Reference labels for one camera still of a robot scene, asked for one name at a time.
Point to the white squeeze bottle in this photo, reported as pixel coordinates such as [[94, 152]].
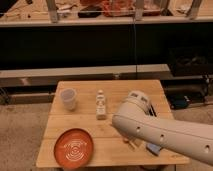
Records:
[[101, 106]]

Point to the blue sponge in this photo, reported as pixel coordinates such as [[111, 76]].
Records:
[[154, 149]]

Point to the tan gripper block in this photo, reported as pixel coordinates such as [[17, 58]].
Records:
[[133, 143]]

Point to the long wooden bench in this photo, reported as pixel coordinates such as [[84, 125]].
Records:
[[51, 76]]

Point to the clear plastic cup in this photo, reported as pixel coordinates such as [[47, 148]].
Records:
[[68, 98]]

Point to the black object on shelf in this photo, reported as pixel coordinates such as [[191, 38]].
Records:
[[90, 12]]

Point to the wooden slatted table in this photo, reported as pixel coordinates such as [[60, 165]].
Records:
[[109, 149]]

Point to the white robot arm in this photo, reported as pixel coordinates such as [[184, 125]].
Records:
[[194, 140]]

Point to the orange ceramic bowl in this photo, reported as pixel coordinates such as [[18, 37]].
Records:
[[73, 149]]

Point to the black rectangular case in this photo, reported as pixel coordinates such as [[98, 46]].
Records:
[[152, 111]]

